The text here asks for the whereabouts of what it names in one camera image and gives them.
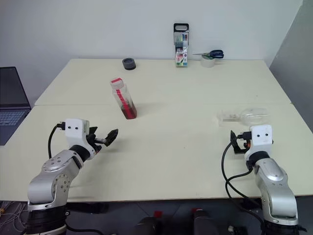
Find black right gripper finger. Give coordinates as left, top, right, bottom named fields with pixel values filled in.
left=230, top=130, right=239, bottom=148

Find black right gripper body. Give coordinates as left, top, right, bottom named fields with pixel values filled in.
left=233, top=132, right=252, bottom=155

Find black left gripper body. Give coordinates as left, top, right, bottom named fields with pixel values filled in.
left=85, top=133, right=109, bottom=154

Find clear plastic bottle red label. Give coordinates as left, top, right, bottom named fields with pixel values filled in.
left=109, top=77, right=138, bottom=120

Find clear tape roll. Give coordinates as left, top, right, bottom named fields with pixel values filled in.
left=201, top=54, right=216, bottom=69

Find dark rounded shape red tab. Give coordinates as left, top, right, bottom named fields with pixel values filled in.
left=191, top=207, right=222, bottom=235
left=136, top=210, right=171, bottom=235

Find dark grey laptop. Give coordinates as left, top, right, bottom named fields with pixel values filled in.
left=0, top=66, right=32, bottom=146

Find marker pen pack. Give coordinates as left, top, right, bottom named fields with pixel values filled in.
left=173, top=23, right=190, bottom=68

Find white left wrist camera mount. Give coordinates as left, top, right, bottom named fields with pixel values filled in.
left=64, top=118, right=97, bottom=161

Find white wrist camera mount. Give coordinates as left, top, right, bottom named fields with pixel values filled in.
left=244, top=124, right=274, bottom=160
left=64, top=118, right=97, bottom=161

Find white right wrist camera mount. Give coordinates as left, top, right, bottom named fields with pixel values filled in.
left=244, top=124, right=274, bottom=160

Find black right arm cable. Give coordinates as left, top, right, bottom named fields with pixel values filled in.
left=221, top=141, right=268, bottom=235

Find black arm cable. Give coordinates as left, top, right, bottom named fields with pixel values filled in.
left=221, top=141, right=268, bottom=235
left=47, top=121, right=66, bottom=159

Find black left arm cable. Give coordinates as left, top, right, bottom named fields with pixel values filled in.
left=47, top=121, right=66, bottom=159

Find blue handled scissors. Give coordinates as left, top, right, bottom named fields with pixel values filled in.
left=192, top=49, right=224, bottom=59

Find white floor cables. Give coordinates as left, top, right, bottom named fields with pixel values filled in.
left=0, top=200, right=28, bottom=232

